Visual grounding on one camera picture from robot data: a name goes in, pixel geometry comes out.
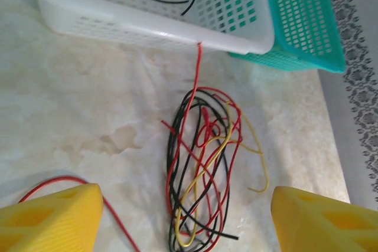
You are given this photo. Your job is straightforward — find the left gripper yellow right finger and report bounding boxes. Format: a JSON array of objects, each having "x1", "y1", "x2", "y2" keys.
[{"x1": 271, "y1": 186, "x2": 378, "y2": 252}]

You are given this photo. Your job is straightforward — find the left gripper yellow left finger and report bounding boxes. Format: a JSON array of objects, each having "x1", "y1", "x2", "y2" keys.
[{"x1": 0, "y1": 183, "x2": 104, "y2": 252}]

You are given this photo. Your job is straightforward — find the yellow cable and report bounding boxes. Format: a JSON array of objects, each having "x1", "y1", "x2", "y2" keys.
[
  {"x1": 230, "y1": 110, "x2": 270, "y2": 193},
  {"x1": 175, "y1": 101, "x2": 240, "y2": 248}
]

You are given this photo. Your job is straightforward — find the white plastic basket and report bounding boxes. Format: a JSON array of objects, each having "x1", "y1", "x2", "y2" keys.
[{"x1": 8, "y1": 0, "x2": 275, "y2": 55}]

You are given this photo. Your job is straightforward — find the teal plastic basket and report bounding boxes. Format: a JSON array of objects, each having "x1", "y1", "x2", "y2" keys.
[{"x1": 227, "y1": 0, "x2": 346, "y2": 74}]

